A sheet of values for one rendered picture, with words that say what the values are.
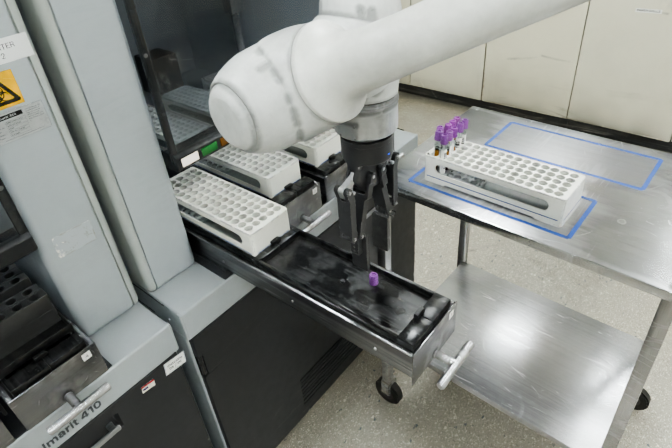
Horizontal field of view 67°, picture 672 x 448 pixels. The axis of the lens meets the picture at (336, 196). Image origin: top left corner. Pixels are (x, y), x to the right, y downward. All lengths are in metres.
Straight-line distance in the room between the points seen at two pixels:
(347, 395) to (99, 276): 0.98
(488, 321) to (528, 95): 1.87
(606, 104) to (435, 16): 2.64
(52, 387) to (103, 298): 0.17
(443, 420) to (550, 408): 0.39
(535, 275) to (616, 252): 1.17
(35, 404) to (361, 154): 0.61
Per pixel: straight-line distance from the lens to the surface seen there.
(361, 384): 1.74
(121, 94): 0.89
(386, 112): 0.67
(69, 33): 0.85
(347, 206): 0.72
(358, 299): 0.86
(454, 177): 1.09
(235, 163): 1.17
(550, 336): 1.56
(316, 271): 0.92
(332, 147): 1.21
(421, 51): 0.45
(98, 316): 1.02
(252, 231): 0.93
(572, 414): 1.42
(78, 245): 0.94
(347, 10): 0.61
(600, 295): 2.14
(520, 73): 3.15
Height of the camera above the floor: 1.42
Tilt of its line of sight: 34 degrees down
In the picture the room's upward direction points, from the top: 5 degrees counter-clockwise
